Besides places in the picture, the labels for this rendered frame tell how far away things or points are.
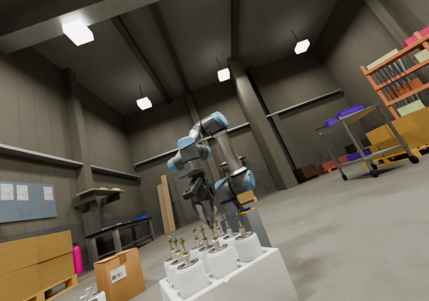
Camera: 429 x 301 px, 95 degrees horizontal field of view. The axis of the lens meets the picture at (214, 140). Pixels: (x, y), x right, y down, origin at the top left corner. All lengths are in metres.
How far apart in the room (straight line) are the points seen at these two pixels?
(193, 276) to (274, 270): 0.29
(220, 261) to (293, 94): 10.17
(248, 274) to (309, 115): 9.87
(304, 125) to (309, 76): 2.65
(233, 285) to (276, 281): 0.16
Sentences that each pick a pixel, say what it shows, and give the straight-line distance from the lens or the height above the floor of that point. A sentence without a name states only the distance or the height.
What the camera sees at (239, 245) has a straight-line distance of 0.83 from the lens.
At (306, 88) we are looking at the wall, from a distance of 11.04.
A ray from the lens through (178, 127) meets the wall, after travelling 9.88.
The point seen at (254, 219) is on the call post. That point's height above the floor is 0.27.
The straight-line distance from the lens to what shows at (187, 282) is 0.75.
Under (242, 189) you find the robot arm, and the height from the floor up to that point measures 0.42.
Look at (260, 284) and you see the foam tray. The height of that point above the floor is 0.12.
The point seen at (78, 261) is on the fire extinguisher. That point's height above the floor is 0.27.
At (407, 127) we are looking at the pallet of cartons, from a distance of 4.73.
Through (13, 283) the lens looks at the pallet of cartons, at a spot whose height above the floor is 0.36.
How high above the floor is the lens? 0.40
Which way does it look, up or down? 17 degrees up
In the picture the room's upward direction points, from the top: 20 degrees counter-clockwise
